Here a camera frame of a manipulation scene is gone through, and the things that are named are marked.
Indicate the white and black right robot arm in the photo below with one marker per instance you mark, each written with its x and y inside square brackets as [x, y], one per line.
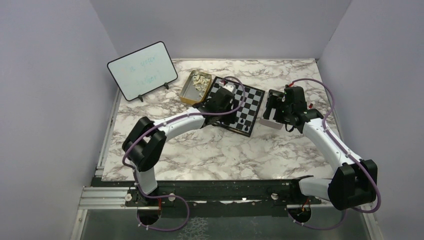
[354, 179]

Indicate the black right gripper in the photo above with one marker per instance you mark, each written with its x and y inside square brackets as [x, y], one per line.
[276, 102]

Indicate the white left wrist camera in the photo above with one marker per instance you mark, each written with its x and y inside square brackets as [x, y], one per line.
[230, 87]

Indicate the black mounting rail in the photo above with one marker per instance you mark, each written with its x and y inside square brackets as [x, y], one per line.
[199, 198]

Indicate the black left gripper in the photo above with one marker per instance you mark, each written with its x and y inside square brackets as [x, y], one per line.
[229, 118]

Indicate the pink tin box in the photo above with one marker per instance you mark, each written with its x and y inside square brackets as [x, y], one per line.
[270, 122]

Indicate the pile of white chess pieces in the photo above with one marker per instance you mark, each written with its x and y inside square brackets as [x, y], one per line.
[200, 82]

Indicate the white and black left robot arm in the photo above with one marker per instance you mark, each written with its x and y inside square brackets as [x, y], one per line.
[144, 144]

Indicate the small whiteboard with stand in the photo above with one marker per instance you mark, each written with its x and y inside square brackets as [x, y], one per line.
[143, 71]

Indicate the black and silver chessboard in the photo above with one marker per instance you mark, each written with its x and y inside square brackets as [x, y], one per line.
[248, 112]

